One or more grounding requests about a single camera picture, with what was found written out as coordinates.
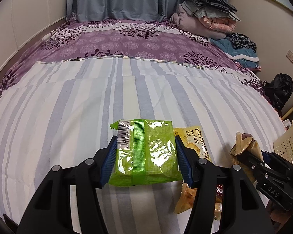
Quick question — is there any cream perforated plastic basket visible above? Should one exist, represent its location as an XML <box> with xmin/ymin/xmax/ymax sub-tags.
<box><xmin>273</xmin><ymin>121</ymin><xmax>293</xmax><ymax>164</ymax></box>

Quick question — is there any yellow bibizan biscuit pack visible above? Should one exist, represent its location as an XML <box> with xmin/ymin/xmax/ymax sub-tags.
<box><xmin>173</xmin><ymin>126</ymin><xmax>212</xmax><ymax>162</ymax></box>

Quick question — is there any brown bread snack pack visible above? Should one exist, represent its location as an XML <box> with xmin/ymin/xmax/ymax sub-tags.
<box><xmin>230</xmin><ymin>132</ymin><xmax>263</xmax><ymax>170</ymax></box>

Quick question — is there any green snack pack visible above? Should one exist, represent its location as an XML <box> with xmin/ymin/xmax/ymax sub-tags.
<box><xmin>109</xmin><ymin>119</ymin><xmax>182</xmax><ymax>187</ymax></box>

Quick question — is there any brown red label snack pack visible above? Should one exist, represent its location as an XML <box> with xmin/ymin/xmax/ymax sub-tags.
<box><xmin>174</xmin><ymin>181</ymin><xmax>223</xmax><ymax>221</ymax></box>

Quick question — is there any black backpack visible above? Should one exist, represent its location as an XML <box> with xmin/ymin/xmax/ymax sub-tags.
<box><xmin>262</xmin><ymin>74</ymin><xmax>293</xmax><ymax>112</ymax></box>

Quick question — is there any striped white blue sheet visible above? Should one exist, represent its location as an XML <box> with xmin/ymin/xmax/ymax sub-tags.
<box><xmin>0</xmin><ymin>57</ymin><xmax>285</xmax><ymax>222</ymax></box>

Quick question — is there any teal blue blanket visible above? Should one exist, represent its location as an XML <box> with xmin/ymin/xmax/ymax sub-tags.
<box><xmin>208</xmin><ymin>38</ymin><xmax>261</xmax><ymax>71</ymax></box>

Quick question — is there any leopard print cloth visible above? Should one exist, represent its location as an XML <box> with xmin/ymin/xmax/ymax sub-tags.
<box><xmin>227</xmin><ymin>33</ymin><xmax>257</xmax><ymax>53</ymax></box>

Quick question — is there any purple floral bedspread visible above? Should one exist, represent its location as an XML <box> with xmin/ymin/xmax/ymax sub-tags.
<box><xmin>0</xmin><ymin>19</ymin><xmax>264</xmax><ymax>99</ymax></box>

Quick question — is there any folded quilt stack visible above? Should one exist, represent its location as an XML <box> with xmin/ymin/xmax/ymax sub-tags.
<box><xmin>170</xmin><ymin>0</ymin><xmax>241</xmax><ymax>40</ymax></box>

